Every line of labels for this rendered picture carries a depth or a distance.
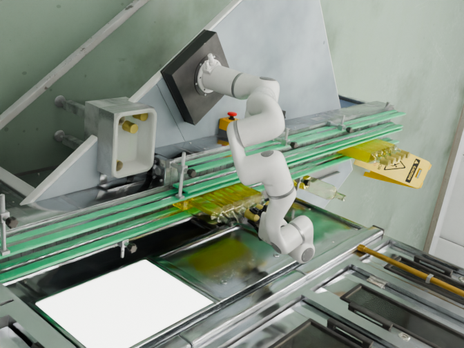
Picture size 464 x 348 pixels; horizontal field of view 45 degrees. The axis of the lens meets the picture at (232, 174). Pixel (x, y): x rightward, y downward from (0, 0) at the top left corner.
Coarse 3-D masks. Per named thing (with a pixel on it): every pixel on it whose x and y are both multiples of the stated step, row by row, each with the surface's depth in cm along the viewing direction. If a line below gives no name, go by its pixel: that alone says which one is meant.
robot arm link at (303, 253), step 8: (304, 216) 173; (296, 224) 171; (304, 224) 171; (312, 224) 172; (304, 232) 170; (312, 232) 172; (304, 240) 172; (312, 240) 174; (296, 248) 174; (304, 248) 173; (312, 248) 175; (296, 256) 174; (304, 256) 174; (312, 256) 177
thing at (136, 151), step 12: (132, 120) 190; (156, 120) 188; (120, 132) 187; (144, 132) 192; (120, 144) 189; (132, 144) 193; (144, 144) 193; (120, 156) 191; (132, 156) 195; (144, 156) 194; (132, 168) 190; (144, 168) 192
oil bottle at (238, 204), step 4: (212, 192) 205; (216, 192) 206; (220, 192) 206; (224, 192) 207; (220, 196) 203; (224, 196) 203; (228, 196) 203; (232, 196) 204; (228, 200) 200; (232, 200) 200; (236, 200) 201; (240, 200) 201; (236, 204) 198; (240, 204) 199; (244, 204) 201; (236, 208) 198; (240, 208) 199; (236, 212) 199
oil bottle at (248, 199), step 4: (220, 188) 209; (224, 188) 209; (228, 188) 209; (232, 188) 210; (236, 188) 210; (228, 192) 207; (232, 192) 207; (236, 192) 207; (240, 192) 208; (244, 192) 208; (236, 196) 205; (240, 196) 204; (244, 196) 204; (248, 196) 205; (252, 196) 206; (244, 200) 203; (248, 200) 203; (252, 200) 204; (248, 204) 203; (248, 208) 203
